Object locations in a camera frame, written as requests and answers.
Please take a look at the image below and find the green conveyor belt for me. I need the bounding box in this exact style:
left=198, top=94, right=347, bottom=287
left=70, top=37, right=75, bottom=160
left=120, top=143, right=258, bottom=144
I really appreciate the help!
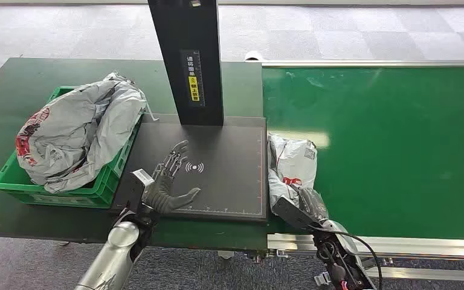
left=262, top=66, right=464, bottom=241

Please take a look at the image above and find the yellow and black post label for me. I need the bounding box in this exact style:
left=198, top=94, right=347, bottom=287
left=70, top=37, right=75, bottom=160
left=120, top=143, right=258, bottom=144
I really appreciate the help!
left=181, top=50, right=206, bottom=108

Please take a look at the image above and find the black scanner platform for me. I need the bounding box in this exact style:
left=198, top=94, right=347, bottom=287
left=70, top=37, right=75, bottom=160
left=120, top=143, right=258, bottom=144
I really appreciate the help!
left=111, top=114, right=269, bottom=223

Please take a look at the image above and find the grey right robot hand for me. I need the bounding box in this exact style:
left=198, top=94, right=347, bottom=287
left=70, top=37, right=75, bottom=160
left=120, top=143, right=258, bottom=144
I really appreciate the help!
left=297, top=187, right=330, bottom=224

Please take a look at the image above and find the green plastic crate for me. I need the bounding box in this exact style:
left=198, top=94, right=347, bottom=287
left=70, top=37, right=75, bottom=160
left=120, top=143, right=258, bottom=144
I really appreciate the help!
left=0, top=86, right=143, bottom=210

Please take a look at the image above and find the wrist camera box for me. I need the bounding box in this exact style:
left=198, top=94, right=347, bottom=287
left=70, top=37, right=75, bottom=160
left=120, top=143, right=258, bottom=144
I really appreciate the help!
left=121, top=169, right=155, bottom=213
left=272, top=196, right=317, bottom=231

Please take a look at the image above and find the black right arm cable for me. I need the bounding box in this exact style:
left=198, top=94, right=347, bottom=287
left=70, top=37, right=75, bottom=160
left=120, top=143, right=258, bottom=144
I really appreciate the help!
left=306, top=225, right=384, bottom=290

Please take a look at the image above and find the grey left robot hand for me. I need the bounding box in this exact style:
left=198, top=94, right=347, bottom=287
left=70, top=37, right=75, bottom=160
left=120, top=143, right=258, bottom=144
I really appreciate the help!
left=143, top=139, right=202, bottom=215

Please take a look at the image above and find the black scanner post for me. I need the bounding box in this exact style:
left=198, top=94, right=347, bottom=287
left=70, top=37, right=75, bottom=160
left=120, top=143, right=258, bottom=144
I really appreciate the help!
left=147, top=0, right=225, bottom=127

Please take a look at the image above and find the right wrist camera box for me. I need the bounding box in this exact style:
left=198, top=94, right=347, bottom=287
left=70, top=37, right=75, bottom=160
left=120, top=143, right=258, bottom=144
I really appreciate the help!
left=272, top=196, right=317, bottom=231

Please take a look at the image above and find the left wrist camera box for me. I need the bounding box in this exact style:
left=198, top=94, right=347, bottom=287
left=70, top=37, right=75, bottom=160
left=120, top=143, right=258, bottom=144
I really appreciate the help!
left=121, top=169, right=155, bottom=213

